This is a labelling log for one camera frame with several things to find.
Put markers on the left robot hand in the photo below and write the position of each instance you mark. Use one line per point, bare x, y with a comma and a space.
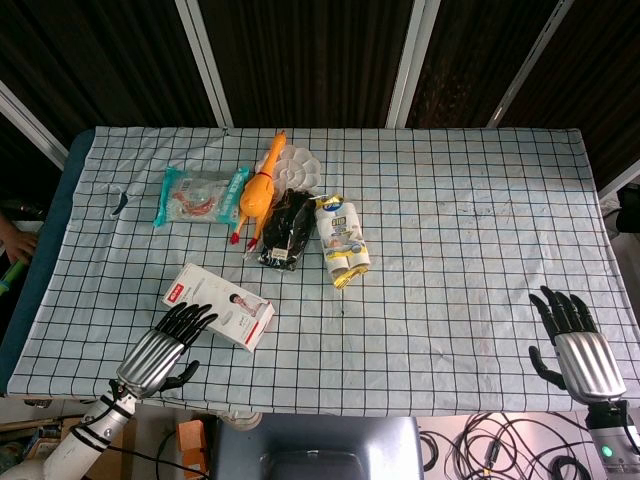
150, 357

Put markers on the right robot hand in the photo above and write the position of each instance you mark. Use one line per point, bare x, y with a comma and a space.
585, 360

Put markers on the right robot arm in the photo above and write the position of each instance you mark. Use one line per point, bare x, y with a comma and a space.
612, 440

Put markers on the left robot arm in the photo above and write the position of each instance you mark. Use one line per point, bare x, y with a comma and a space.
80, 440

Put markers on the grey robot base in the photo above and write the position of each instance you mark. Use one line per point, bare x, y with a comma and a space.
315, 447

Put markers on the white product box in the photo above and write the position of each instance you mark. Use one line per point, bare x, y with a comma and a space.
220, 312

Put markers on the green stick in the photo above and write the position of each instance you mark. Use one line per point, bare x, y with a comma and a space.
11, 275

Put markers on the teal snack packet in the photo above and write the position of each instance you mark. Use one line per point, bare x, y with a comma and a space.
200, 195

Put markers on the person's hand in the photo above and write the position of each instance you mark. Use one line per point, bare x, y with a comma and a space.
17, 240

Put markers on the black packaged item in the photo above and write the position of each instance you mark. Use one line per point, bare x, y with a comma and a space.
287, 232

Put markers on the blue grid tablecloth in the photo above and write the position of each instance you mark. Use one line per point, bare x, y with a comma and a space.
320, 260

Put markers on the yellow rubber chicken toy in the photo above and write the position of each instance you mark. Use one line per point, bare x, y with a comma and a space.
257, 192

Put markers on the white and gold cup pack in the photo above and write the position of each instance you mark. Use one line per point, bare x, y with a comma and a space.
342, 240

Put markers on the white flower-shaped paint palette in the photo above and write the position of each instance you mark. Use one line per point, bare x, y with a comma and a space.
295, 167

